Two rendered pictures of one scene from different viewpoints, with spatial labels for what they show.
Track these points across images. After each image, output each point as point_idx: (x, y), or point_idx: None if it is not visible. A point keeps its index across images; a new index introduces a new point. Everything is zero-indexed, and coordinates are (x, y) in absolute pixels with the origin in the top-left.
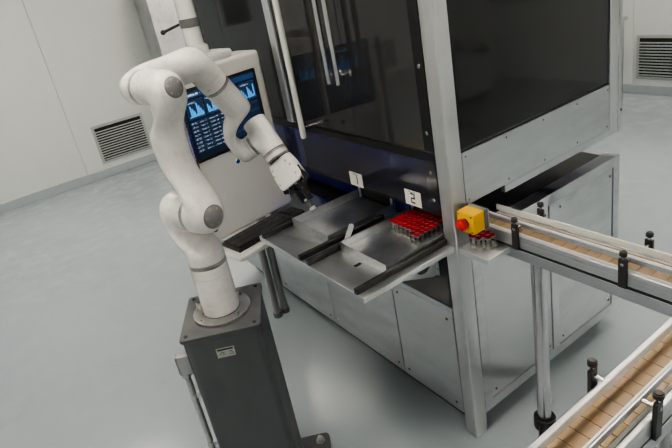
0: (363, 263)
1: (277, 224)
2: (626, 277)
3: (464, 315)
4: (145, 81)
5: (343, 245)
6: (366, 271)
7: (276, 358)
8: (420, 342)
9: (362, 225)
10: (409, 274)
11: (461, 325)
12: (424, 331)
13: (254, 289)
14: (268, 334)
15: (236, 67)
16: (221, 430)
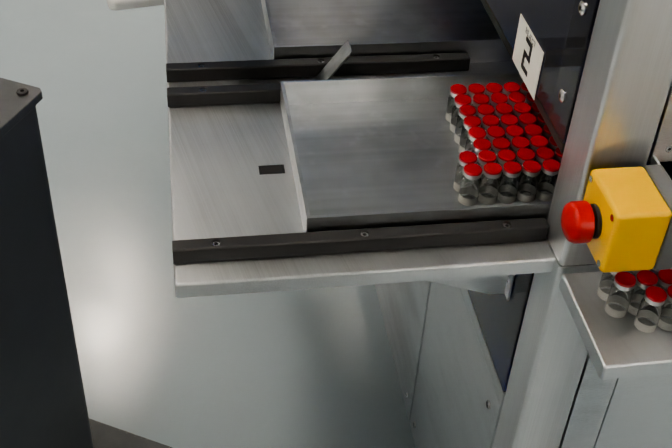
0: (287, 173)
1: None
2: None
3: (517, 433)
4: None
5: (282, 95)
6: (269, 202)
7: (28, 281)
8: (441, 398)
9: (390, 61)
10: (361, 277)
11: (505, 447)
12: (452, 385)
13: (11, 100)
14: (0, 225)
15: None
16: None
